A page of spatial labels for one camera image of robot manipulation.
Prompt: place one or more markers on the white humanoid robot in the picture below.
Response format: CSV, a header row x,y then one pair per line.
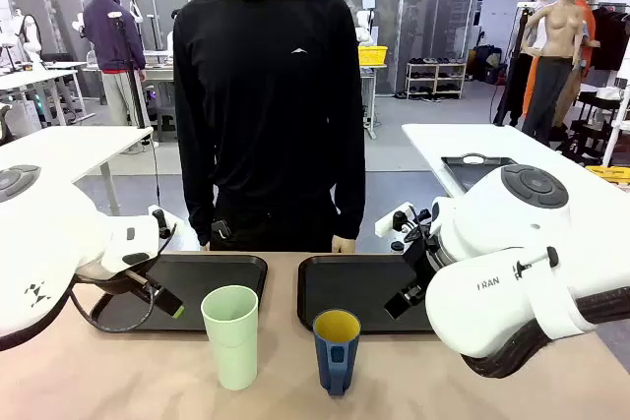
x,y
27,36

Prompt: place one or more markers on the person torso black shirt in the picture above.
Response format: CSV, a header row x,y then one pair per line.
x,y
270,120

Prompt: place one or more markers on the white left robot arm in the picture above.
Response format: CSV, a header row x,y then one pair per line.
x,y
44,243

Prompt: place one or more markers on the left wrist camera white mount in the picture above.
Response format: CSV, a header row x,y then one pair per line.
x,y
162,223

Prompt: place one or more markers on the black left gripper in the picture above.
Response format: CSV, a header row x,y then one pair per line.
x,y
140,280

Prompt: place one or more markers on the yellow plastic basket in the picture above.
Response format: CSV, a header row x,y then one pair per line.
x,y
372,55

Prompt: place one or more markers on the blue mug yellow inside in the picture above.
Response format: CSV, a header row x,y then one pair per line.
x,y
337,361

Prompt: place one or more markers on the person left hand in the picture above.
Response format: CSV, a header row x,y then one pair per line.
x,y
343,245

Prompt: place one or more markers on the person right hand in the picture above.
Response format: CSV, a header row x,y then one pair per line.
x,y
205,247

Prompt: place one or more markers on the tall light green cup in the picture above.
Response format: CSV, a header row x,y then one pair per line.
x,y
230,341

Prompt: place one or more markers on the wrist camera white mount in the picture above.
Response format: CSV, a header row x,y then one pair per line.
x,y
389,223
162,223

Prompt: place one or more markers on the white work table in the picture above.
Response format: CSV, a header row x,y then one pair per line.
x,y
443,139
59,149

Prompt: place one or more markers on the black tripod stand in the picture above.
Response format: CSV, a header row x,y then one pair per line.
x,y
129,76

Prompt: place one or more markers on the person in purple jacket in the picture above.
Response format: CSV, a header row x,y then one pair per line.
x,y
110,31

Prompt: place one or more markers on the person left forearm black sleeve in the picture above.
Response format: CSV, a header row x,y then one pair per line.
x,y
352,194

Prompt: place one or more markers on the bare beige mannequin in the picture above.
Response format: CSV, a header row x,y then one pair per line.
x,y
556,31

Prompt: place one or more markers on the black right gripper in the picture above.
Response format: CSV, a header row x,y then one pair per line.
x,y
425,262

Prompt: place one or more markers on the yellow flat crate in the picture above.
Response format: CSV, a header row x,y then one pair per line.
x,y
610,172

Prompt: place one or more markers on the black plastic serving tray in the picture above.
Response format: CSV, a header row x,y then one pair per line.
x,y
211,272
349,287

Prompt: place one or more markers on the small round black cap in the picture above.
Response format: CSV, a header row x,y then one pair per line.
x,y
397,246

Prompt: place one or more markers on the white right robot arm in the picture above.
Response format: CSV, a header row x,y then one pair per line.
x,y
502,223

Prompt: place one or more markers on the black clip-on device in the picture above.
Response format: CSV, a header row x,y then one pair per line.
x,y
221,229

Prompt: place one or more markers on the white shoe rack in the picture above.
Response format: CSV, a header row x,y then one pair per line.
x,y
435,78

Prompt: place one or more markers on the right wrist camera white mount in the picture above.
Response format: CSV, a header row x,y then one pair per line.
x,y
389,223

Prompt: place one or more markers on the black clothes on rack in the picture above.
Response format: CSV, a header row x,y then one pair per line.
x,y
610,36

